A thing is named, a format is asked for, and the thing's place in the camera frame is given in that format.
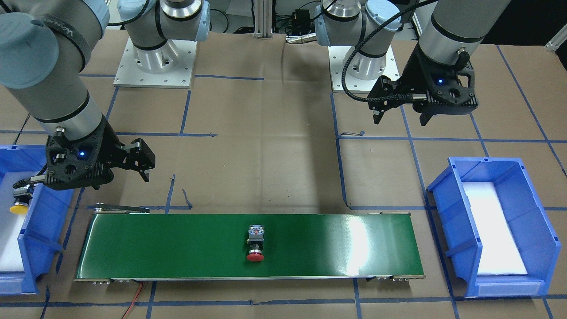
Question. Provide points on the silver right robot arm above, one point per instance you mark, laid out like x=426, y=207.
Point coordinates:
x=45, y=44

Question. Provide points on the white foam pad bin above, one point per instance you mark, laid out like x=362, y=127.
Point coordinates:
x=10, y=224
x=500, y=254

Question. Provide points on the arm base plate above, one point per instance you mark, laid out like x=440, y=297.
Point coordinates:
x=363, y=71
x=170, y=66

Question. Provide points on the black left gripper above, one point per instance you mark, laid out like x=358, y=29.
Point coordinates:
x=413, y=73

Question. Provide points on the aluminium frame post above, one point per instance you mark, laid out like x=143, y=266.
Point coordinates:
x=263, y=14

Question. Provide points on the yellow mushroom push button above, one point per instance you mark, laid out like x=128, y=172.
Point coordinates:
x=22, y=197

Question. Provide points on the blue storage bin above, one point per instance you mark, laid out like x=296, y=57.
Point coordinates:
x=531, y=229
x=39, y=238

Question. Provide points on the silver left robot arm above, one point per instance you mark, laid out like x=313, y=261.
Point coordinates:
x=370, y=29

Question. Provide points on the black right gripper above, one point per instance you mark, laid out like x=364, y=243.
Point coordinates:
x=111, y=146

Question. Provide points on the red mushroom push button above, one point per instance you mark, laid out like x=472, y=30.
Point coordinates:
x=255, y=243

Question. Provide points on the green conveyor belt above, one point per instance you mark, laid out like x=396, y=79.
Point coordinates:
x=147, y=247

